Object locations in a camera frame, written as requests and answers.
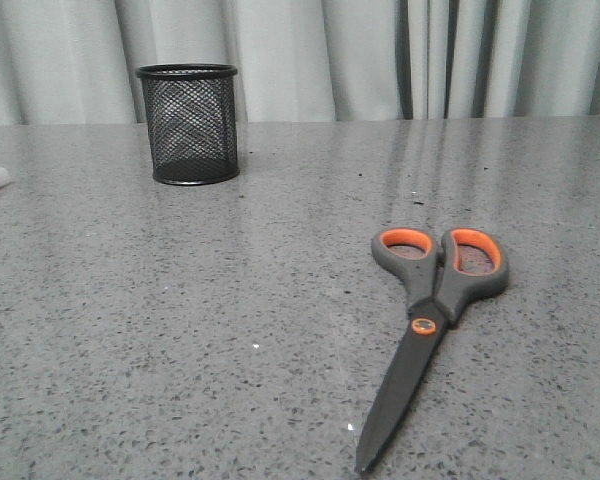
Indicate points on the grey orange handled scissors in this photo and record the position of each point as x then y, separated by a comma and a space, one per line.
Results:
441, 278

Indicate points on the black mesh pen holder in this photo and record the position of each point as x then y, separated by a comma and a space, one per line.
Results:
191, 122

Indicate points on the grey curtain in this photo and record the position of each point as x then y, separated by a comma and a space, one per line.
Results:
74, 62

